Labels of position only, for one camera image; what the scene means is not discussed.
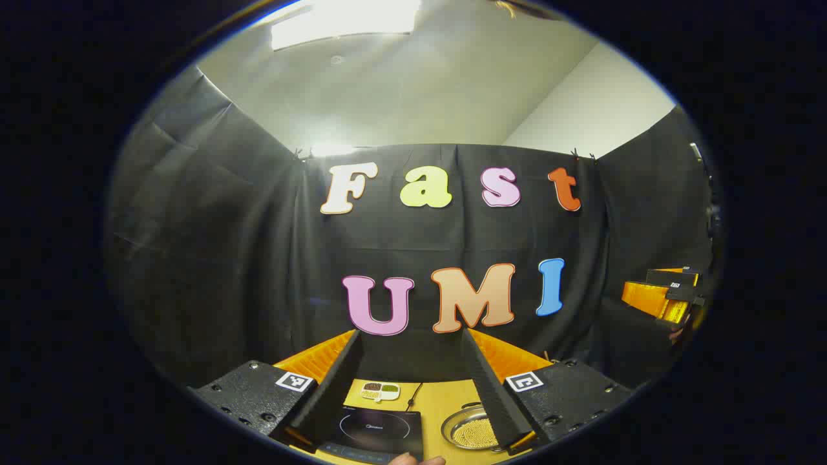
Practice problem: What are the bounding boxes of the stainless steel pot black handle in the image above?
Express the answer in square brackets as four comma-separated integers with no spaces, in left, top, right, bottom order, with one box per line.
[441,402,511,453]

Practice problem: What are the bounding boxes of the ceiling light panel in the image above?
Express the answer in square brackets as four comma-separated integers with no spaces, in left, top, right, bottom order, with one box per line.
[270,0,422,51]

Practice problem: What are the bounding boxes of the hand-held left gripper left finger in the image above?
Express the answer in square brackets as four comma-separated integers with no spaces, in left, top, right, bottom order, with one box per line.
[187,329,362,453]

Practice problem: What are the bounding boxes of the pile of yellow soybeans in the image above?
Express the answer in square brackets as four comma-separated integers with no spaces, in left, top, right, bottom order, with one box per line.
[451,417,501,450]

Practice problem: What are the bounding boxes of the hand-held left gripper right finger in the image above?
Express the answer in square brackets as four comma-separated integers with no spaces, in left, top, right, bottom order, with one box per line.
[460,328,634,456]

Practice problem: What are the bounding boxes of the black induction cooktop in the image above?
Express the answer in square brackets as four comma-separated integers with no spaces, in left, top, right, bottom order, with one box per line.
[317,406,424,464]

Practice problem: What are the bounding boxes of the black metal stand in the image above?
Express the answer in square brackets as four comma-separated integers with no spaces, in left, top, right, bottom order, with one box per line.
[689,142,721,243]

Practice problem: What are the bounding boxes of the white divided bean dish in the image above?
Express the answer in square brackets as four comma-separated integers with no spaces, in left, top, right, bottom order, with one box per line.
[360,381,401,402]

